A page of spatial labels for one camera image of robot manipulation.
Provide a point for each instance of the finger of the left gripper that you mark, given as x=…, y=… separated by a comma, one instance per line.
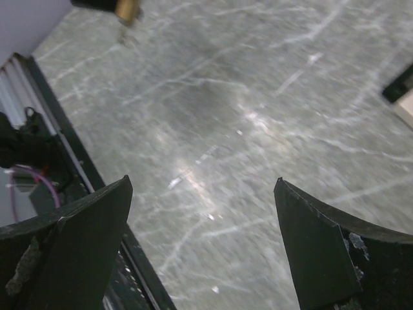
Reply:
x=99, y=5

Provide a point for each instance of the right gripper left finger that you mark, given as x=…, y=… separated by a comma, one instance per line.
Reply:
x=64, y=259

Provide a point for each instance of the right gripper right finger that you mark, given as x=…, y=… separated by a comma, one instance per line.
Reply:
x=338, y=261

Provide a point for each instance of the aluminium frame rail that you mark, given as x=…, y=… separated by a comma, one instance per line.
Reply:
x=17, y=99

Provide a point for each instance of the large brass padlock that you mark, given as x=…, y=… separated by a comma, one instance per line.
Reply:
x=127, y=11

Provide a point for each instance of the black frame beige shelf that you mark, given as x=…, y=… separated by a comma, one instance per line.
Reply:
x=398, y=93

